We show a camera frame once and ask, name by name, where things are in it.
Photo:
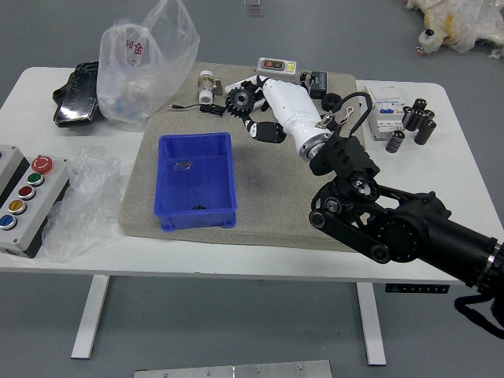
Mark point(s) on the grey metal plate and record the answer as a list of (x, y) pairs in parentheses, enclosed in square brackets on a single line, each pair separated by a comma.
[(232, 371)]

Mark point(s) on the grey two-button switch box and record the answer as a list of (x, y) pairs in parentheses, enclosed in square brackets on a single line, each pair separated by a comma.
[(275, 67)]

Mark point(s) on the black terminal module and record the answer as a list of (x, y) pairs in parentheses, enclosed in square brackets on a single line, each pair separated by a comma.
[(318, 84)]

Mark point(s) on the grey-brown foam mat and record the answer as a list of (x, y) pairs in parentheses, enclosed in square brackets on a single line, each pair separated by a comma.
[(267, 197)]

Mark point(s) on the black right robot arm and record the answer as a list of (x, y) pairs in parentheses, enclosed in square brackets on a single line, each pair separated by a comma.
[(413, 232)]

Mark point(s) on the clear plastic bag red print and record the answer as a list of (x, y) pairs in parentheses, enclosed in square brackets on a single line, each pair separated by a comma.
[(138, 90)]

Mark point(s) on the black table control panel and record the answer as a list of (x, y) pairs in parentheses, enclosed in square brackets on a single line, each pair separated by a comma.
[(417, 288)]

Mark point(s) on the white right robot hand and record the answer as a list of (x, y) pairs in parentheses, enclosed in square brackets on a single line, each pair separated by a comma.
[(293, 108)]

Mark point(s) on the grey push-button control box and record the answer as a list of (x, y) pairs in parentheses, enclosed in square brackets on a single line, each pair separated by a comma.
[(23, 197)]

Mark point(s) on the blue plastic box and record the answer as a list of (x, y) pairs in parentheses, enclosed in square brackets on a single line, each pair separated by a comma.
[(195, 185)]

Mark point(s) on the small black hex nut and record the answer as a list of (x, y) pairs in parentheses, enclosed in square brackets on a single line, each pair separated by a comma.
[(330, 103)]

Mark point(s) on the black plastic tray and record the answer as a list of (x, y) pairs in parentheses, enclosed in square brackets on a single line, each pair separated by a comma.
[(76, 102)]

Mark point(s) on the brass valve with white fittings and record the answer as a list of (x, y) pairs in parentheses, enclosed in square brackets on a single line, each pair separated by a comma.
[(206, 87)]

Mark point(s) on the crumpled clear plastic wrap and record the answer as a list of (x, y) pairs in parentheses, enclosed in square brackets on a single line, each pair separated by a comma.
[(84, 204)]

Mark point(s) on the white table leg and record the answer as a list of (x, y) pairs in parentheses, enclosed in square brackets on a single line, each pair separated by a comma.
[(90, 319), (372, 327)]

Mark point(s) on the metal floor socket cover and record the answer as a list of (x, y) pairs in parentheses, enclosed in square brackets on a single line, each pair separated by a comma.
[(254, 8)]

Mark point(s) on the clear plastic scrap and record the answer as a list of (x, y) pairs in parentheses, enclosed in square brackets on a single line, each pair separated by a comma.
[(183, 165)]

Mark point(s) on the black spur gear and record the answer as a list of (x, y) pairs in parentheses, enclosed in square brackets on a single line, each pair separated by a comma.
[(238, 101)]

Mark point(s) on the plush toy in plastic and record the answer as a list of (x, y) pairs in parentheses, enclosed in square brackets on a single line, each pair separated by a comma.
[(453, 23)]

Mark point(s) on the white circuit breaker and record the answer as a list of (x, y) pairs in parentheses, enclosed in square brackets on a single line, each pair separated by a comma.
[(384, 114)]

